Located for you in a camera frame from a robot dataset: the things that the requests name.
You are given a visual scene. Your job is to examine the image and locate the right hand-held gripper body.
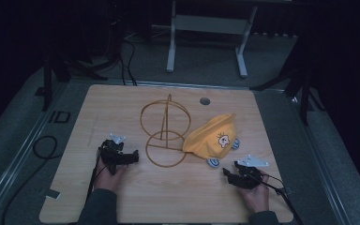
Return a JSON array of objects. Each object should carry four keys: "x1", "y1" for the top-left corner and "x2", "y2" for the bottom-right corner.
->
[{"x1": 233, "y1": 154, "x2": 270, "y2": 190}]

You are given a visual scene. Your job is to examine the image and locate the left hand-held gripper cable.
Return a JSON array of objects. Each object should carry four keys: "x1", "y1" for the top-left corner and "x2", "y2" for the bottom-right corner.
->
[{"x1": 85, "y1": 148, "x2": 108, "y2": 203}]

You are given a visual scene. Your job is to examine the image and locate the black floor cable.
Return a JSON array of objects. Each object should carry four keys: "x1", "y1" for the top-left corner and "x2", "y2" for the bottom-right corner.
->
[{"x1": 0, "y1": 134, "x2": 59, "y2": 225}]

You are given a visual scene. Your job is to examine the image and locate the black metal stand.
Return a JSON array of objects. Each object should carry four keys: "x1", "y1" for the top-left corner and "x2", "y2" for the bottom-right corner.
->
[
  {"x1": 250, "y1": 40, "x2": 326, "y2": 127},
  {"x1": 35, "y1": 46, "x2": 109, "y2": 113}
]

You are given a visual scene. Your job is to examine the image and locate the hand-held gripper cable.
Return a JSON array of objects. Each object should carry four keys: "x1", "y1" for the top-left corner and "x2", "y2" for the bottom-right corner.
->
[
  {"x1": 257, "y1": 172, "x2": 305, "y2": 225},
  {"x1": 85, "y1": 148, "x2": 108, "y2": 203}
]

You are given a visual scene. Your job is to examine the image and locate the gold wire hat stand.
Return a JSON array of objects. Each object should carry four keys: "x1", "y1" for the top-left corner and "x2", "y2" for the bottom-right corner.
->
[{"x1": 139, "y1": 93, "x2": 192, "y2": 169}]

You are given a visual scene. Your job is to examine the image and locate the person's left hand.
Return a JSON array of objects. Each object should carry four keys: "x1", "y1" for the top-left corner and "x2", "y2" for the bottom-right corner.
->
[{"x1": 93, "y1": 162, "x2": 129, "y2": 192}]

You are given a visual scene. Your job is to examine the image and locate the right hand-held gripper cable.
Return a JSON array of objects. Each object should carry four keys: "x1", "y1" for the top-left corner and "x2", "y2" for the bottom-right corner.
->
[{"x1": 257, "y1": 172, "x2": 305, "y2": 225}]

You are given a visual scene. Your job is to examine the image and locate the yellow hat with cartoon patch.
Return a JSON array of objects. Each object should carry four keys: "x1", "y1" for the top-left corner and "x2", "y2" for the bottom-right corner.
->
[{"x1": 182, "y1": 112, "x2": 241, "y2": 169}]

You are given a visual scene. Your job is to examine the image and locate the person's right hand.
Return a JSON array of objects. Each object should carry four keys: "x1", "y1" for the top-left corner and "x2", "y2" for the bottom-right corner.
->
[{"x1": 237, "y1": 170, "x2": 271, "y2": 214}]

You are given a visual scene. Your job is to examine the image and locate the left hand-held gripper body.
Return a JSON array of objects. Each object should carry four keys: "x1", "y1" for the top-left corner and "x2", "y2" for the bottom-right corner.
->
[{"x1": 98, "y1": 132, "x2": 131, "y2": 176}]

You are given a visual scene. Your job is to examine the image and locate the black background cables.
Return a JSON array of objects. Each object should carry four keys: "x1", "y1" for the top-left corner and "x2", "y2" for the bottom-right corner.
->
[{"x1": 106, "y1": 31, "x2": 139, "y2": 87}]

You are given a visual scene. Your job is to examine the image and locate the white desk frame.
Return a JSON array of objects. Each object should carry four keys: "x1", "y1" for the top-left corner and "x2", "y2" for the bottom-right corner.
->
[{"x1": 165, "y1": 0, "x2": 259, "y2": 80}]

